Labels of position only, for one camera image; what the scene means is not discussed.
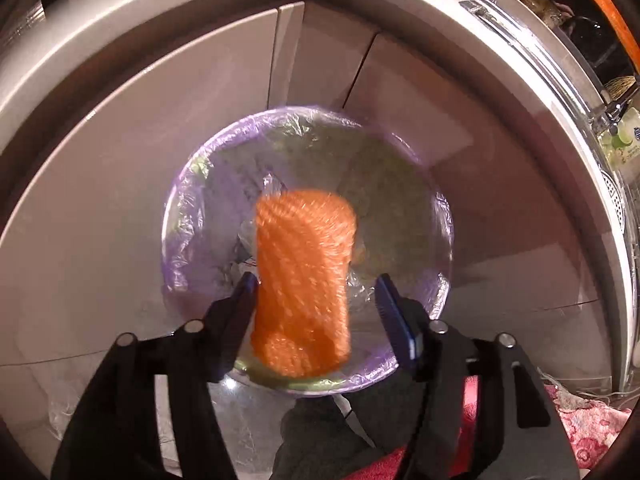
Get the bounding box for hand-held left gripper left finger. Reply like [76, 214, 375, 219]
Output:
[50, 272, 261, 480]

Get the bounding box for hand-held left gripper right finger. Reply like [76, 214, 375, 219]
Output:
[375, 274, 583, 480]

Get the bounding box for orange foam net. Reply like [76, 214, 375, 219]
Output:
[250, 189, 358, 380]

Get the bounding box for trash bin with purple bag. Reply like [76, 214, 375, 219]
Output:
[161, 105, 456, 398]

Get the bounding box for beige cabinet door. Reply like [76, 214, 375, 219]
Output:
[345, 32, 616, 376]
[0, 7, 281, 366]

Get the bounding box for pink patterned pants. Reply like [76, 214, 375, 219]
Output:
[350, 375, 631, 480]

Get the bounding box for stainless steel sink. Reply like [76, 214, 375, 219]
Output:
[457, 0, 640, 391]

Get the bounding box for beige corner cabinet panel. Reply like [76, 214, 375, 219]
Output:
[270, 2, 378, 111]

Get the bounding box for white dish soap bottle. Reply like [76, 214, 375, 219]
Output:
[600, 110, 640, 181]

